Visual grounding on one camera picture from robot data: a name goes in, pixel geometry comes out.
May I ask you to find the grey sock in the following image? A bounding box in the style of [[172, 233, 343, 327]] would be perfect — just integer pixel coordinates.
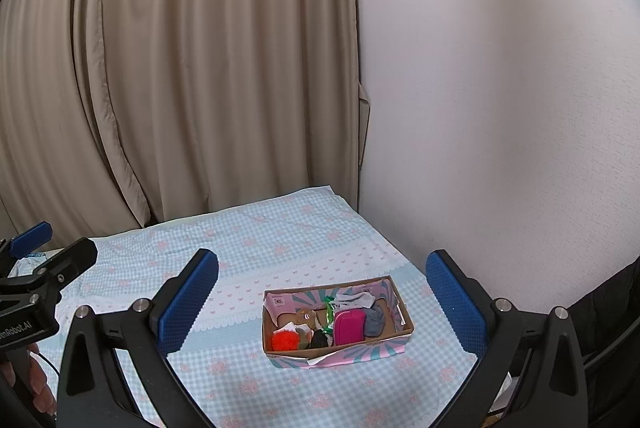
[[362, 304, 386, 338]]

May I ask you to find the grey toy orange pompom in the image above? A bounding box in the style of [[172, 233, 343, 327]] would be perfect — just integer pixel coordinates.
[[270, 327, 314, 352]]

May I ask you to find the magenta pouch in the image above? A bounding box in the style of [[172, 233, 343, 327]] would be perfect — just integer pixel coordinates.
[[333, 309, 364, 346]]

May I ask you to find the white tissue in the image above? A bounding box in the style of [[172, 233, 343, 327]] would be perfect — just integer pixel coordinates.
[[331, 292, 376, 312]]

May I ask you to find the black small plush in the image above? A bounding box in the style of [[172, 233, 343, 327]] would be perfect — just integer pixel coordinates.
[[307, 330, 333, 349]]

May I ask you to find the green wet wipes pack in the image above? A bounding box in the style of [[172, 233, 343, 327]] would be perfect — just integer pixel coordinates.
[[322, 296, 335, 336]]

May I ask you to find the brown cookie plush toy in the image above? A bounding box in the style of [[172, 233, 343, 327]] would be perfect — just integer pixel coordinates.
[[294, 308, 322, 332]]

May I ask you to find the person's left hand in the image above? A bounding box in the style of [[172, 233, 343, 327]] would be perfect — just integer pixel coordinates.
[[1, 356, 56, 415]]

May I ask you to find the beige curtain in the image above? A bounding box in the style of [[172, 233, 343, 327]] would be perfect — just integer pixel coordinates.
[[1, 0, 364, 247]]

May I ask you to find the cardboard box pink lining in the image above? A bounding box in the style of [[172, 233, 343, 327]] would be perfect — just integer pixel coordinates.
[[262, 275, 414, 370]]

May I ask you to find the blue checkered bed cover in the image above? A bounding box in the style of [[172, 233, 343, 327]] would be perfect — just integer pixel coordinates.
[[55, 188, 475, 427]]

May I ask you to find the black cable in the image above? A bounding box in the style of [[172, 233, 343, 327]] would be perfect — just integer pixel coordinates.
[[29, 349, 64, 428]]

